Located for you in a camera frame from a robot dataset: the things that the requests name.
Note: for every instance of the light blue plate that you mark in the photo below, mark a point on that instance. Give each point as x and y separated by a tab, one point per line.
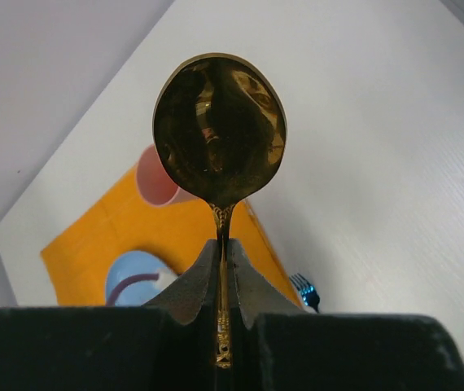
136	277

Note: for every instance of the blue metal fork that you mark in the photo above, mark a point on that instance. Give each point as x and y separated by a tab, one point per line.
307	291

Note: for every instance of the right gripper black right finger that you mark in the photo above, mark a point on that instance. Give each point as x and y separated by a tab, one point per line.
279	346

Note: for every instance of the pink plastic cup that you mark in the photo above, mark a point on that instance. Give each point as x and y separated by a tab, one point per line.
154	184

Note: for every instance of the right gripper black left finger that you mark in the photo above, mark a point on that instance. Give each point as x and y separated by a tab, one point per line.
168	344

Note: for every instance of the gold ornate spoon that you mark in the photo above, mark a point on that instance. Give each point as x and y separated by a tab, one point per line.
220	131

